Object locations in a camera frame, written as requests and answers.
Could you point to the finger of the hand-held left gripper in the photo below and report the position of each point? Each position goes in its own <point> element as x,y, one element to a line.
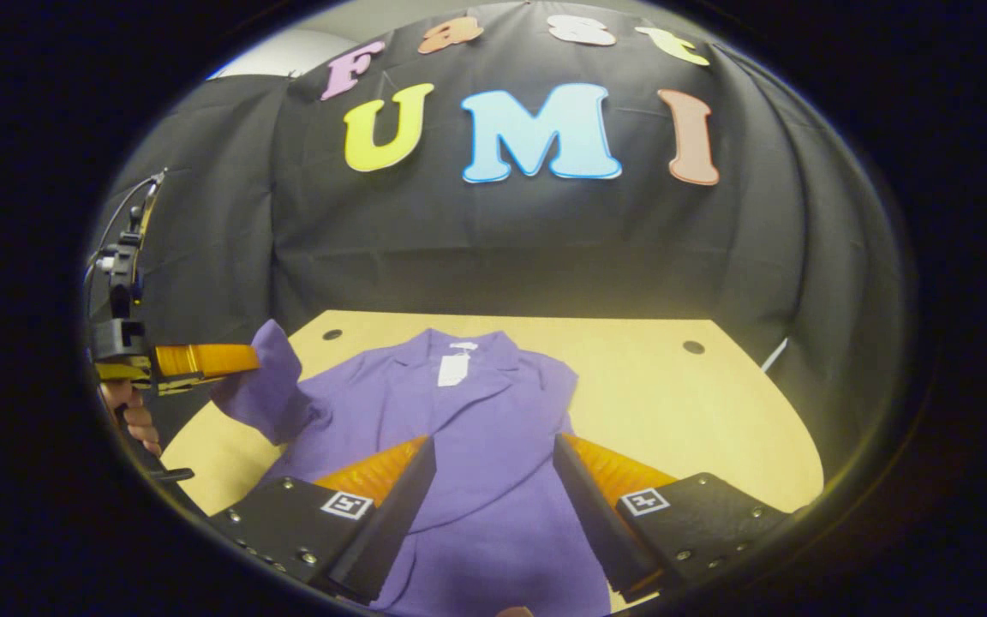
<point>181,386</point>
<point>202,360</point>

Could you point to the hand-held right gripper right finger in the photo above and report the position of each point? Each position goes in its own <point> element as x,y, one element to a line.
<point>596,531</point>

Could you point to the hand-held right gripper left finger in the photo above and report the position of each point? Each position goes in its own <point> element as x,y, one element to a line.
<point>395,531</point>

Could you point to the purple knit garment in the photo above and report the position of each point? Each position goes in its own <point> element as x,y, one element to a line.
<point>476,411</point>

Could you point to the black backdrop cloth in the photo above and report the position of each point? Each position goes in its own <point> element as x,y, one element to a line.
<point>502,248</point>

